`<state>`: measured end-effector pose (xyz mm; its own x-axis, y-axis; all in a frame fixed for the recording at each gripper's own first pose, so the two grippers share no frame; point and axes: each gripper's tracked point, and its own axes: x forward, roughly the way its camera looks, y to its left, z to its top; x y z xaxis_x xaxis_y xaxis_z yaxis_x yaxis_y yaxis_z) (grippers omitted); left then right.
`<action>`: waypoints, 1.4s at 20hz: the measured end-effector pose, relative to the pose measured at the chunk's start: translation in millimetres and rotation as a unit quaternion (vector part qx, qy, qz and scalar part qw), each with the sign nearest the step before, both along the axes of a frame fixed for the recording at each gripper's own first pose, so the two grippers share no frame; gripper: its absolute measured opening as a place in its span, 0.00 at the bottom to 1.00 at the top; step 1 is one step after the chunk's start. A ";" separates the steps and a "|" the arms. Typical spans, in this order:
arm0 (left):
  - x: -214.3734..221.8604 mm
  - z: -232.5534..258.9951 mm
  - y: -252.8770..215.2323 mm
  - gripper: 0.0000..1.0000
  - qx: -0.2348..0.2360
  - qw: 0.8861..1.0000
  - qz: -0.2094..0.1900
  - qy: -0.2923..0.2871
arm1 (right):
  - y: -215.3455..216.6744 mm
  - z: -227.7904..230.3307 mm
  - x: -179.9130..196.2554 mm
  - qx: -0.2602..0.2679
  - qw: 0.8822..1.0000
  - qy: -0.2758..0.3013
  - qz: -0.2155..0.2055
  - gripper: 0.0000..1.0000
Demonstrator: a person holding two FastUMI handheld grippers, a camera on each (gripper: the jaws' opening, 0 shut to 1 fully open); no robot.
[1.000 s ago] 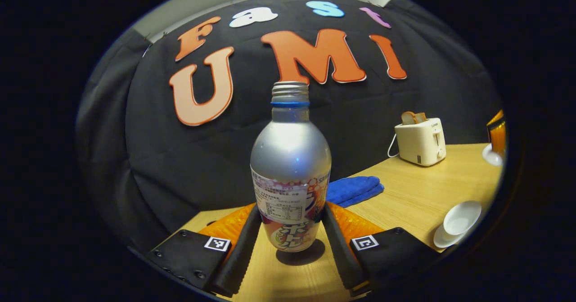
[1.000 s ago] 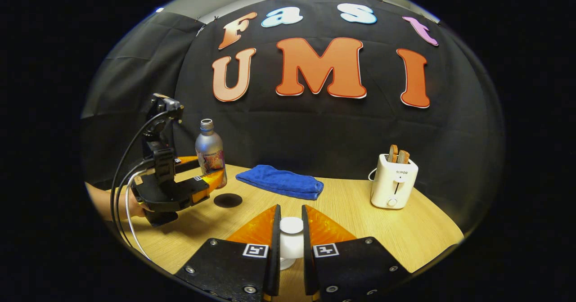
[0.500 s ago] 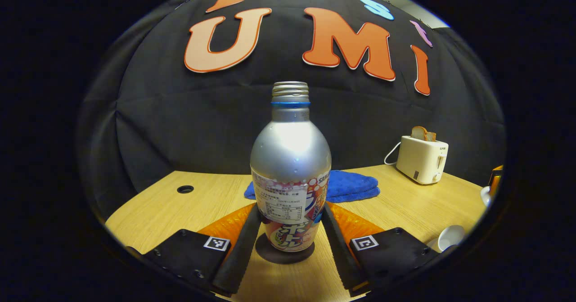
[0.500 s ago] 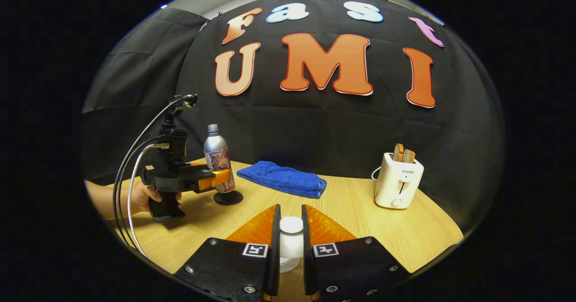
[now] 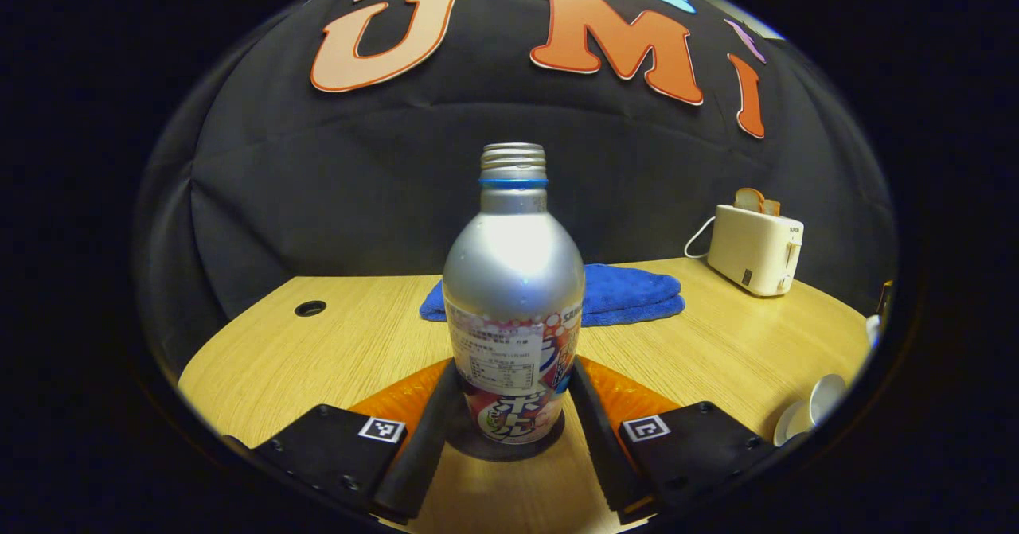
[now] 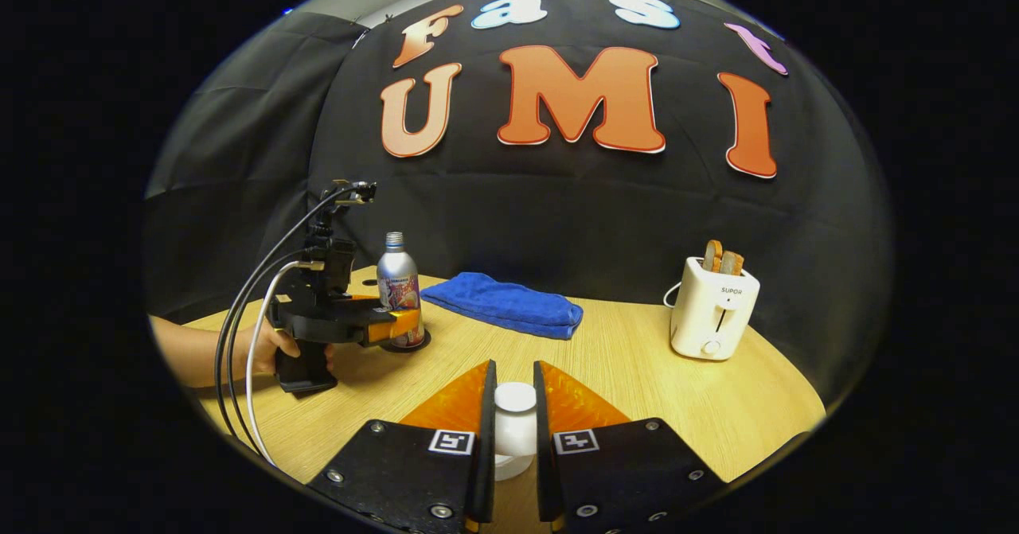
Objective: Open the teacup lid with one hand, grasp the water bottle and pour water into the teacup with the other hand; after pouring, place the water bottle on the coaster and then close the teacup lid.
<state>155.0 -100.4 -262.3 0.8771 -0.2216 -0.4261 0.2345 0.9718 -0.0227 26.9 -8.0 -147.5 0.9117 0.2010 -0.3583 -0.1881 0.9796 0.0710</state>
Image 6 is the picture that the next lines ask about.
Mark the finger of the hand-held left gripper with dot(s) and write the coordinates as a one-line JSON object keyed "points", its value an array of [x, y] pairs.
{"points": [[366, 299], [394, 325]]}

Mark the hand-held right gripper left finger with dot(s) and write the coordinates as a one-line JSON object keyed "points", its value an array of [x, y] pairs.
{"points": [[487, 454]]}

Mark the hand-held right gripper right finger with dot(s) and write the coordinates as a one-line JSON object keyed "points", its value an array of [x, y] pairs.
{"points": [[544, 454]]}

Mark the dark round coaster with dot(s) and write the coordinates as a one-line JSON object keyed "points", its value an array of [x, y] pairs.
{"points": [[422, 341]]}

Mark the white teacup lid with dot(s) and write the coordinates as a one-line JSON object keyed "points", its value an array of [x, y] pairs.
{"points": [[516, 430]]}

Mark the silver water bottle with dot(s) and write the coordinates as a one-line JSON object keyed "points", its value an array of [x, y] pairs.
{"points": [[396, 275]]}

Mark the blue folded towel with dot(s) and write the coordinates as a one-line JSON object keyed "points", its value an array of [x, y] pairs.
{"points": [[509, 303]]}

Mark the white toaster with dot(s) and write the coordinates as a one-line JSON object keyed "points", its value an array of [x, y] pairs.
{"points": [[708, 315]]}

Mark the black backdrop cloth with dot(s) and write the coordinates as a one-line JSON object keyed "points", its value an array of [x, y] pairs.
{"points": [[597, 216]]}

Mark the brown toast slice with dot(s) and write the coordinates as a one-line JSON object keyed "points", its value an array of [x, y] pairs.
{"points": [[732, 263], [712, 255]]}

